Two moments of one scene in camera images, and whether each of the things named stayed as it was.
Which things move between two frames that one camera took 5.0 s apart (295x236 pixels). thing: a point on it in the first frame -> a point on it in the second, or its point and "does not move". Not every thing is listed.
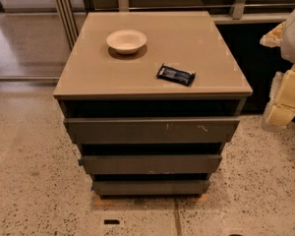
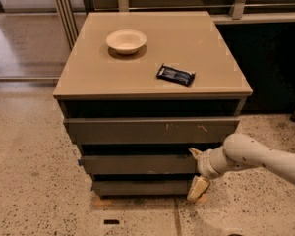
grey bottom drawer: x=150 y=187 does not move
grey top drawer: x=148 y=130 does not move
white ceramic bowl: x=126 y=41 does not move
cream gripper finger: x=286 y=99 -> x=199 y=185
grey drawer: x=150 y=164 does not move
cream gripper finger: x=274 y=37 -> x=196 y=152
